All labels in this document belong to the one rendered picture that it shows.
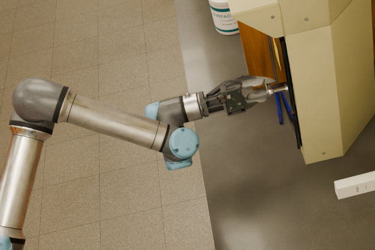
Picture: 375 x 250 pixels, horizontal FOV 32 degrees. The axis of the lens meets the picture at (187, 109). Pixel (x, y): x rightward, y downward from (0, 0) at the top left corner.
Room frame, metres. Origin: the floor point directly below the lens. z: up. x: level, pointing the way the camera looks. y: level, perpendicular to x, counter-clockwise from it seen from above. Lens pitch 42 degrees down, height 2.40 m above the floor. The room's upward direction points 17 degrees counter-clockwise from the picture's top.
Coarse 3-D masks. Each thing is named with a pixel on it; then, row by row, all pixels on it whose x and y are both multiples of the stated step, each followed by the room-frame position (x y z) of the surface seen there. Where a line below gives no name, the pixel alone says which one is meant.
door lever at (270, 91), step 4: (268, 84) 1.35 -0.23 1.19; (284, 84) 1.31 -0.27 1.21; (268, 88) 1.32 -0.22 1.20; (272, 88) 1.31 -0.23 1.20; (276, 88) 1.31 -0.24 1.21; (280, 88) 1.30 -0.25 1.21; (284, 88) 1.30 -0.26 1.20; (268, 92) 1.30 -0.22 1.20; (272, 92) 1.30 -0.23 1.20; (276, 92) 1.30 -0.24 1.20
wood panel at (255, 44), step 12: (372, 0) 1.59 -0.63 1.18; (372, 12) 1.59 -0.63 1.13; (240, 24) 1.63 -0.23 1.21; (372, 24) 1.59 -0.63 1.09; (252, 36) 1.62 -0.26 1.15; (264, 36) 1.62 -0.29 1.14; (252, 48) 1.62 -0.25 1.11; (264, 48) 1.62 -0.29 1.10; (252, 60) 1.63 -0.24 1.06; (264, 60) 1.62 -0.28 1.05; (252, 72) 1.63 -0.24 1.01; (264, 72) 1.62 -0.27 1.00; (264, 84) 1.62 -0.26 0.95
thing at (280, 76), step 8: (272, 40) 1.46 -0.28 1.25; (280, 40) 1.27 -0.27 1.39; (272, 48) 1.50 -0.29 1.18; (280, 48) 1.28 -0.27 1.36; (280, 56) 1.31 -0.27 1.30; (280, 64) 1.35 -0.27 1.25; (280, 72) 1.39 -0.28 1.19; (288, 72) 1.26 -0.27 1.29; (280, 80) 1.43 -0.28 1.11; (288, 80) 1.26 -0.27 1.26; (288, 88) 1.26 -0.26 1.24; (288, 96) 1.29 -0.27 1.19; (288, 104) 1.32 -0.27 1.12; (288, 112) 1.36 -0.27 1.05; (296, 128) 1.26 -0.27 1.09; (296, 136) 1.26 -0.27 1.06; (296, 144) 1.28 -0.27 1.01
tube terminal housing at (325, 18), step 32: (288, 0) 1.25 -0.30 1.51; (320, 0) 1.24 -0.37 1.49; (352, 0) 1.31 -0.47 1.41; (288, 32) 1.25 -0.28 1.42; (320, 32) 1.24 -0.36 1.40; (352, 32) 1.30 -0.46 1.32; (320, 64) 1.24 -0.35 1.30; (352, 64) 1.29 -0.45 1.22; (320, 96) 1.24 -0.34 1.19; (352, 96) 1.29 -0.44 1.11; (320, 128) 1.25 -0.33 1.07; (352, 128) 1.28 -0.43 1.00; (320, 160) 1.25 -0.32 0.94
